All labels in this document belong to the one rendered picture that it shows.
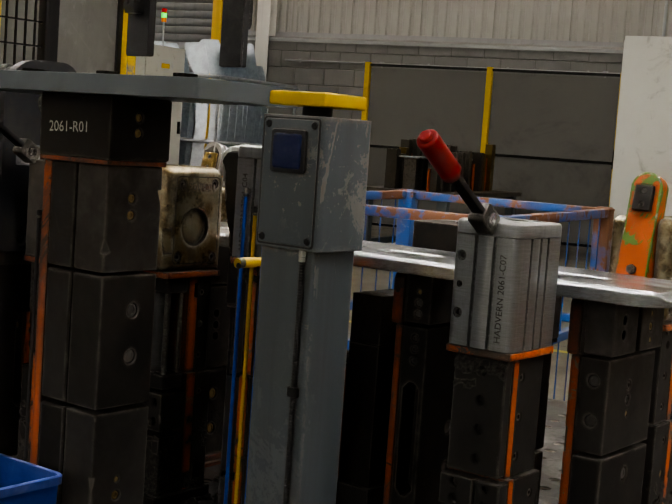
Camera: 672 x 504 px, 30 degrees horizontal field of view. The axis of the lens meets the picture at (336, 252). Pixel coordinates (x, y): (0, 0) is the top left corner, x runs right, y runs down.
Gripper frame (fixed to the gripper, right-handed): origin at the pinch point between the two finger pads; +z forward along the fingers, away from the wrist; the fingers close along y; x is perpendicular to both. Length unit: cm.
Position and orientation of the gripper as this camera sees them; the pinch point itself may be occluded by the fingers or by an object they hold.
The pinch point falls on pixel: (188, 39)
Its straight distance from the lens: 115.7
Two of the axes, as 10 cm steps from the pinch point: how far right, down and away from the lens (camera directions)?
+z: -0.7, 9.9, 1.0
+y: 6.8, -0.2, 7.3
